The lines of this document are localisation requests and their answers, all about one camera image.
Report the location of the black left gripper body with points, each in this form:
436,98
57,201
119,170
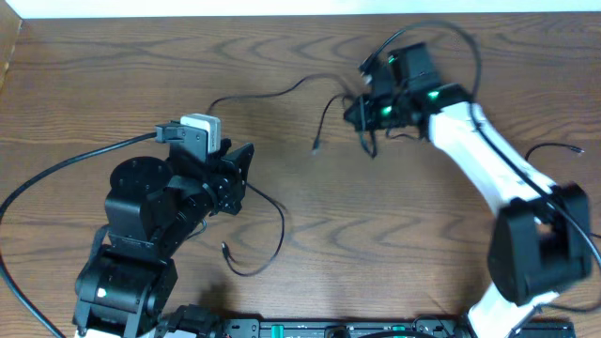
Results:
225,192

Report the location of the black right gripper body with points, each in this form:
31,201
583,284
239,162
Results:
377,113

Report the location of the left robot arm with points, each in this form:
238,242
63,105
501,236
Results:
152,207

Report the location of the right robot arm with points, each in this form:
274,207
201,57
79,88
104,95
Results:
540,244

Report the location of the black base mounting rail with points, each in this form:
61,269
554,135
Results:
253,328

